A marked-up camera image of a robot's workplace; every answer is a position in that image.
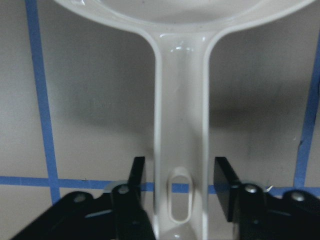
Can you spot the white plastic dustpan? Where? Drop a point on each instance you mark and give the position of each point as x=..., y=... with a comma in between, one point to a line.
x=182, y=34

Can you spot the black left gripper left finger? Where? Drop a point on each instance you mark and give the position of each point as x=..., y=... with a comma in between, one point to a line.
x=118, y=214

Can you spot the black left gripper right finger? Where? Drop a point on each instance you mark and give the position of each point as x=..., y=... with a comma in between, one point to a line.
x=258, y=215

